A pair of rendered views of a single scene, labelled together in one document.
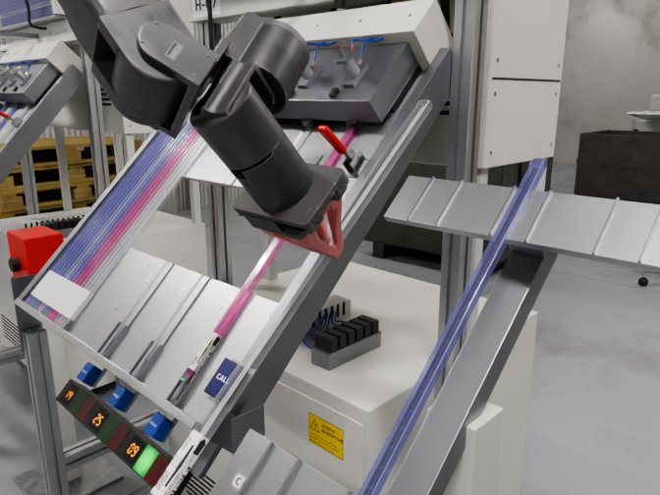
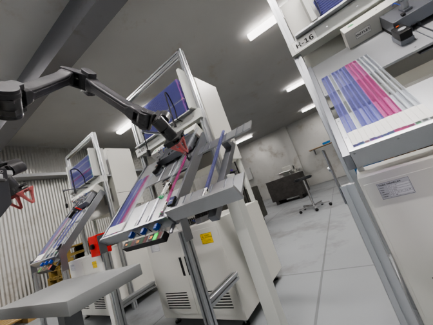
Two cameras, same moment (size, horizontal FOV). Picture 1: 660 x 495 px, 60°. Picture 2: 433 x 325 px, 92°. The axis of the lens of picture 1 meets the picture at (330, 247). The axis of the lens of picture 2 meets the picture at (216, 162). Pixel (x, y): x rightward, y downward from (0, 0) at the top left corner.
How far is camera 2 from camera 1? 0.60 m
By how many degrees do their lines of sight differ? 28
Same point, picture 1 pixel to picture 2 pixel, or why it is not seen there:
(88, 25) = (131, 112)
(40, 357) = (109, 262)
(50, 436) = (116, 293)
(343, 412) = (208, 226)
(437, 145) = (210, 159)
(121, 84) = (138, 119)
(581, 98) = (263, 177)
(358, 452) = (216, 235)
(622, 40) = (266, 158)
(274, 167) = (169, 129)
